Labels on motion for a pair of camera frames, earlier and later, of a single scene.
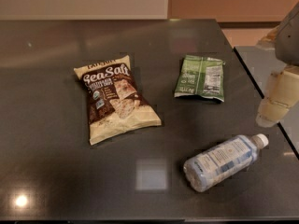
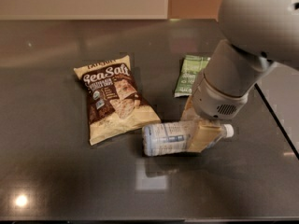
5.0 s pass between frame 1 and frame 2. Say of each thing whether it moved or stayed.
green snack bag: stayed
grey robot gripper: moved
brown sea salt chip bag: stayed
